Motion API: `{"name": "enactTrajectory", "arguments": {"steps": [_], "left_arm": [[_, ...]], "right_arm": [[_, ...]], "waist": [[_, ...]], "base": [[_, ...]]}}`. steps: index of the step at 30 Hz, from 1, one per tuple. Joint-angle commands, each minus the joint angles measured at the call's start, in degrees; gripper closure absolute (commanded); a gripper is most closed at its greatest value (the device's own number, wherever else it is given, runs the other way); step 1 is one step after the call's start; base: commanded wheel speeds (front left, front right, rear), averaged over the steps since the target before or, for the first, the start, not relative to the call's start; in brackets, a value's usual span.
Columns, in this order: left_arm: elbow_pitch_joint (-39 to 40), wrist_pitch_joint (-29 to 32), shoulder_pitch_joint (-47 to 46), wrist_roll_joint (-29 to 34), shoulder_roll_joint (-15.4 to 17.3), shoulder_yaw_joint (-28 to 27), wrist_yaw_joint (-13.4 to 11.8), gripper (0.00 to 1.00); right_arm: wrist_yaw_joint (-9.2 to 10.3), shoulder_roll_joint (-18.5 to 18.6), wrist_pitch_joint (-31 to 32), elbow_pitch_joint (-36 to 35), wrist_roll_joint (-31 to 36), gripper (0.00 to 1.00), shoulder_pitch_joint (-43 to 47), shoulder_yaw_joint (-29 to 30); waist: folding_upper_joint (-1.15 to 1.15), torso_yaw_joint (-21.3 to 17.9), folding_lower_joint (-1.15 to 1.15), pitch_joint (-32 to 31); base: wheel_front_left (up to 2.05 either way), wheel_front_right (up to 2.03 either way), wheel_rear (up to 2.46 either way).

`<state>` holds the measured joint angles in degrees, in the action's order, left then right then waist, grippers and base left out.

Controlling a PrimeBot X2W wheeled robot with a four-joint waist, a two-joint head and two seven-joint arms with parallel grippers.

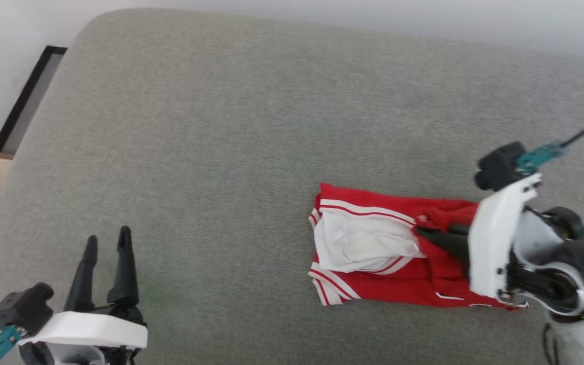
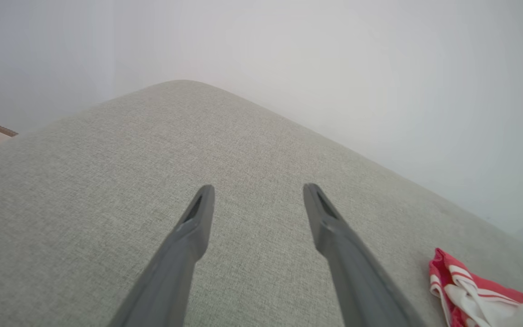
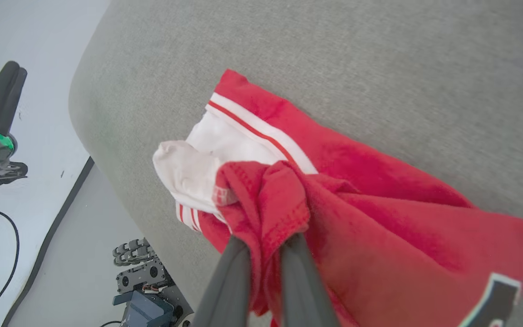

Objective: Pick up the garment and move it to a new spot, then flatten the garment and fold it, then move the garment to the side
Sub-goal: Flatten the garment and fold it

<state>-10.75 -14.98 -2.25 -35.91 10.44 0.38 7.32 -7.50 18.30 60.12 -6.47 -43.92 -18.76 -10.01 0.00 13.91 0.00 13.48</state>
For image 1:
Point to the red jersey with white sleeves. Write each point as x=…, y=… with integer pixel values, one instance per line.
x=388, y=284

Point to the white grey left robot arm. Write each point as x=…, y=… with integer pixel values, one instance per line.
x=61, y=355

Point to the black framed panel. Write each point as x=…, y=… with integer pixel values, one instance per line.
x=28, y=96

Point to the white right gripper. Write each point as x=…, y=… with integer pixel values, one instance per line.
x=492, y=243

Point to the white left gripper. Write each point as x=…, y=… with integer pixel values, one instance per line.
x=84, y=329

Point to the grey fabric sofa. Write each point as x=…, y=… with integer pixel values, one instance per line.
x=251, y=152

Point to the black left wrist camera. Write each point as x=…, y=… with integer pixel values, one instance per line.
x=21, y=306

